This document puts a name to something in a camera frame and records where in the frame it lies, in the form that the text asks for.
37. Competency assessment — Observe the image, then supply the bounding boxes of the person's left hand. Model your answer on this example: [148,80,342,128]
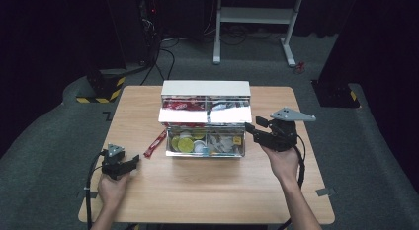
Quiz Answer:
[97,171,131,209]

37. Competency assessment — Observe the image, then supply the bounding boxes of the black floor cables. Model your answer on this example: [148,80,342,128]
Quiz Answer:
[139,37,181,87]

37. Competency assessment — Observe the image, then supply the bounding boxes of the white drawer cabinet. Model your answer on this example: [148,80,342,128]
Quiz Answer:
[160,79,252,100]

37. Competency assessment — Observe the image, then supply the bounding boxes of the pile of round capsule cups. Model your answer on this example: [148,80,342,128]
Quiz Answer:
[169,126,209,155]

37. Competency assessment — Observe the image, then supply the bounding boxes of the wooden table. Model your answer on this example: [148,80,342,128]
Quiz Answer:
[77,85,336,226]

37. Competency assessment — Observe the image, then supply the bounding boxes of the person's right hand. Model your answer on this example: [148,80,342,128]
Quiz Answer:
[261,144,301,186]

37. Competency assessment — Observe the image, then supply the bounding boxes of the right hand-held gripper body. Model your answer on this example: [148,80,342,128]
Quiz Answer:
[262,106,317,153]

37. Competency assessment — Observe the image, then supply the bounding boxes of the pile of grey white packets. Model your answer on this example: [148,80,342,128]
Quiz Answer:
[206,97,250,112]

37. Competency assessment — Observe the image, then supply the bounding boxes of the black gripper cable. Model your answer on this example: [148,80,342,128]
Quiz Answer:
[85,149,110,230]
[276,133,307,230]

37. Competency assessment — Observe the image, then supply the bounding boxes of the grey tape piece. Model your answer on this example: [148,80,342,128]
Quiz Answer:
[76,185,99,200]

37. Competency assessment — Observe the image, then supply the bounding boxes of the red stick packet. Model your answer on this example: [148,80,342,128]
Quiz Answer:
[143,128,168,160]

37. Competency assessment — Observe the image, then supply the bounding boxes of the clear drawer with dividers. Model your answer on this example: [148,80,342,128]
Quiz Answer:
[164,123,248,159]

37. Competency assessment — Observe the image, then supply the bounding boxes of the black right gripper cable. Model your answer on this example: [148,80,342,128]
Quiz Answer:
[276,133,307,230]

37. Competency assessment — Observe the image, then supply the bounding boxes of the white metal stand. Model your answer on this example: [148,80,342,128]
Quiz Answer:
[212,0,306,68]

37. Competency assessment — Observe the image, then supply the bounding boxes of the pile of red packets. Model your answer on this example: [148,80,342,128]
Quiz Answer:
[162,97,208,129]

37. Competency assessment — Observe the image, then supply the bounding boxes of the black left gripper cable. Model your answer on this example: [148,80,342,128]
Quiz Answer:
[85,149,110,230]

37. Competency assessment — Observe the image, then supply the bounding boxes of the black yellow striped stand base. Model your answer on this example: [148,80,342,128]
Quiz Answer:
[75,68,127,105]

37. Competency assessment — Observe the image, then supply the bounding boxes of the pile of clear packets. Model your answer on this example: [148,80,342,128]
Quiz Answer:
[207,130,236,155]

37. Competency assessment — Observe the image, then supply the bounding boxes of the small red floor object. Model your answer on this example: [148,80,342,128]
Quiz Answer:
[293,60,307,75]

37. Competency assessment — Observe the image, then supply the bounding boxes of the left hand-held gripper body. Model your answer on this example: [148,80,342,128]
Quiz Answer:
[100,143,128,182]

